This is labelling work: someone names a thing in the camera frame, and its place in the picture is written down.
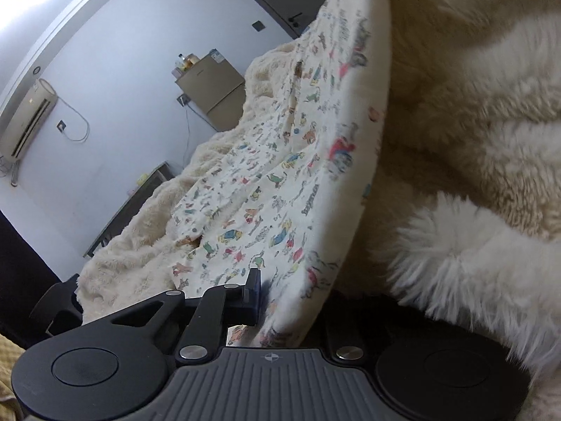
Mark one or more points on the beige fridge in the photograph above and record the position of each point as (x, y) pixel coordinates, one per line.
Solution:
(214, 92)

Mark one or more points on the bottles on fridge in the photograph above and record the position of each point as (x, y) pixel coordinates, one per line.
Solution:
(186, 62)

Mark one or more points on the fluffy cream blanket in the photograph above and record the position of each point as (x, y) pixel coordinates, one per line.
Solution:
(482, 96)

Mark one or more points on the wall socket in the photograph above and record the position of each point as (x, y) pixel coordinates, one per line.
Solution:
(61, 126)

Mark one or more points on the yellow cloth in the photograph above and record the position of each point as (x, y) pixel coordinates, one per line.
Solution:
(8, 372)

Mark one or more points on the white air conditioner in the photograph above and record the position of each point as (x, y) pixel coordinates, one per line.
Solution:
(27, 116)

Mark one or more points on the black chair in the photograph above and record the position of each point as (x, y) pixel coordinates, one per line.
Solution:
(55, 305)

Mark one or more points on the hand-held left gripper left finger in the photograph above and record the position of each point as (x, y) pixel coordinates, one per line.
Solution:
(252, 303)

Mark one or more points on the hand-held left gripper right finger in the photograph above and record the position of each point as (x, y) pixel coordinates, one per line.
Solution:
(346, 345)

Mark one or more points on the fridge power plug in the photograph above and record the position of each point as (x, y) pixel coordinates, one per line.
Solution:
(182, 100)

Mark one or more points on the dark side table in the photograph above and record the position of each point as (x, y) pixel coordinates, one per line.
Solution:
(127, 210)

